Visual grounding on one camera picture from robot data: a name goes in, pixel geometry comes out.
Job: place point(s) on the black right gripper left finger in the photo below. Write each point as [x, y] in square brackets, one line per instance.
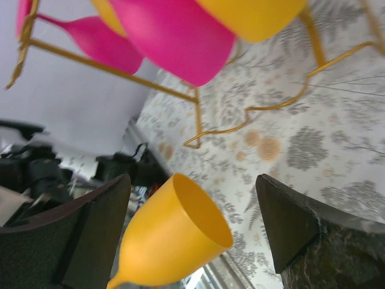
[70, 246]

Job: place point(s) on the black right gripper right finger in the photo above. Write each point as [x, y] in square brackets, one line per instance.
[317, 246]

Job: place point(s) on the orange wine glass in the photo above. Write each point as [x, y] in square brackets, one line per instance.
[254, 20]
[108, 15]
[176, 231]

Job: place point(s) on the front left magenta wine glass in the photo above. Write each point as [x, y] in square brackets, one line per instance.
[105, 49]

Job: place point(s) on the magenta wine glass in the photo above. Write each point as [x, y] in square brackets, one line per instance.
[178, 36]
[105, 49]

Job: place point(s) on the right magenta wine glass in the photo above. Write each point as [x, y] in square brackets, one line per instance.
[178, 36]

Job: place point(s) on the floral tablecloth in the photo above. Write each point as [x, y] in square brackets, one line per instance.
[328, 145]

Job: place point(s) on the gold wire glass rack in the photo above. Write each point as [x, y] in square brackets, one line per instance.
[154, 77]

